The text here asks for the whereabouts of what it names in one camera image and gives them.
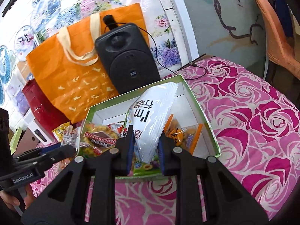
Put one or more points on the light green box lid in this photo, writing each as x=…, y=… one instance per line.
x=15, y=140

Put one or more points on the red thermos jug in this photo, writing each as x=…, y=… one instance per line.
x=47, y=115

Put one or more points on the brown cardboard box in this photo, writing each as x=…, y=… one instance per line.
x=27, y=142

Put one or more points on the orange trimmed snack bag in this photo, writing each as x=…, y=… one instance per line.
x=184, y=137

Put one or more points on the yellow chip bag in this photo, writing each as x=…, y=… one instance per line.
x=59, y=131

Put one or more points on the green blue snack packet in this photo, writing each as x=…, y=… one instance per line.
x=144, y=169

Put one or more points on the green white open box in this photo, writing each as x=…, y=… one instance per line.
x=185, y=109

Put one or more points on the white coffee cup box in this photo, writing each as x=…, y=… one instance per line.
x=44, y=137

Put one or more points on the black speaker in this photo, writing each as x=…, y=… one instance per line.
x=126, y=56

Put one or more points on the orange tote bag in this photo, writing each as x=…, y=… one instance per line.
x=68, y=69

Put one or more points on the blue bag on chair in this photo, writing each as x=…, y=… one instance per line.
x=283, y=13

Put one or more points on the white cartoon snack bag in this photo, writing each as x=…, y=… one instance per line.
x=148, y=116

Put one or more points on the pink rose tablecloth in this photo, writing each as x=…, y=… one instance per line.
x=257, y=129

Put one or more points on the purple bedding package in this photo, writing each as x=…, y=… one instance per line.
x=14, y=91

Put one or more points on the left hand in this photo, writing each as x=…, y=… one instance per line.
x=11, y=201

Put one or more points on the brown tofu snack packet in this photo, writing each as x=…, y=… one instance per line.
x=71, y=136

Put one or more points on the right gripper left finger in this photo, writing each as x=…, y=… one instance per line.
x=84, y=192

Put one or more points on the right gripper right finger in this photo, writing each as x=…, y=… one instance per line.
x=206, y=192

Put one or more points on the red snack packet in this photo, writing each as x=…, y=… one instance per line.
x=119, y=128

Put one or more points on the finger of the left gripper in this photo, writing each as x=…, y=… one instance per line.
x=33, y=153
x=49, y=158

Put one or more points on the orange chair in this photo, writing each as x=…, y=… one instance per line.
x=277, y=47

